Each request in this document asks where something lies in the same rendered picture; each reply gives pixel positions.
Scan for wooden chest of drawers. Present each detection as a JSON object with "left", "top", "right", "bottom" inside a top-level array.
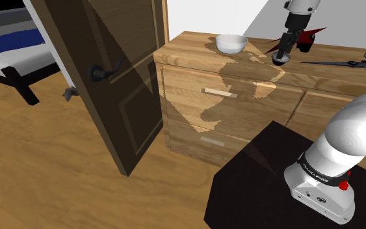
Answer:
[{"left": 153, "top": 31, "right": 366, "bottom": 180}]

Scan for black scissors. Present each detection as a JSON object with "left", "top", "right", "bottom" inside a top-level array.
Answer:
[{"left": 300, "top": 59, "right": 366, "bottom": 72}]

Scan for small black round dish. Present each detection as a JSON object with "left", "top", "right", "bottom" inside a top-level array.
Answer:
[{"left": 271, "top": 51, "right": 291, "bottom": 66}]

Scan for dark robot stand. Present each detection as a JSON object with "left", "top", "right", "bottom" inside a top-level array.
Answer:
[{"left": 203, "top": 120, "right": 366, "bottom": 229}]

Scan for white bowl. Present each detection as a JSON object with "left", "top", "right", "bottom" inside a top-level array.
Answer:
[{"left": 215, "top": 34, "right": 249, "bottom": 55}]

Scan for dark brown door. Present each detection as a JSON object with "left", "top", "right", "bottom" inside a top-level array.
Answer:
[{"left": 30, "top": 0, "right": 170, "bottom": 178}]

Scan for bed with blue blanket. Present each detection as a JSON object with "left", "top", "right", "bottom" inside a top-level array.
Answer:
[{"left": 0, "top": 12, "right": 62, "bottom": 107}]

